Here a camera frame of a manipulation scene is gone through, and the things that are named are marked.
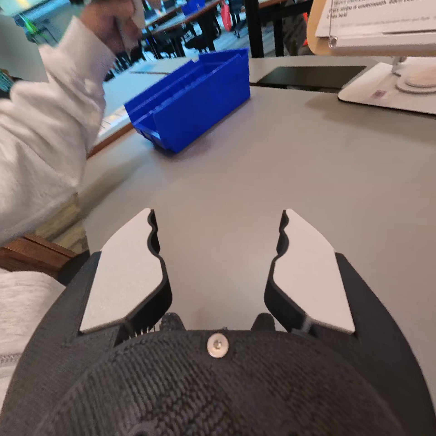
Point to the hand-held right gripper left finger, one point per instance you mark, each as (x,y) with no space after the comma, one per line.
(126,279)

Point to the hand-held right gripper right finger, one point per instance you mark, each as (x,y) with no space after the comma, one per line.
(313,282)

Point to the blue plastic bin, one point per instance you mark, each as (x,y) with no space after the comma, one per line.
(197,102)

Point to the person's left forearm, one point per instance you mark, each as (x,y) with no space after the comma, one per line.
(44,136)

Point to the person's left hand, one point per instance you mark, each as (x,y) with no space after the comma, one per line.
(102,20)

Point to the office desks and chairs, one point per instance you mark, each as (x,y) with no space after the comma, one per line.
(190,30)

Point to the red bag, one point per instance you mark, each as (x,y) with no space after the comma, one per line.
(226,15)

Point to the wooden ceiling beam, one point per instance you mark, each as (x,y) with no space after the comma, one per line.
(37,253)

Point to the narrow laminated sheet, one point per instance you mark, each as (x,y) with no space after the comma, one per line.
(114,119)

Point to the person's light grey hoodie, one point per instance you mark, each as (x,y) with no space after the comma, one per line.
(24,306)

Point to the instruction sheet on stand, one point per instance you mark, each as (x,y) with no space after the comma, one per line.
(374,92)

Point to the printed instruction sheet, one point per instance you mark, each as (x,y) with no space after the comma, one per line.
(374,20)

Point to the black steel post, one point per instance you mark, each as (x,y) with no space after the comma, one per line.
(253,27)

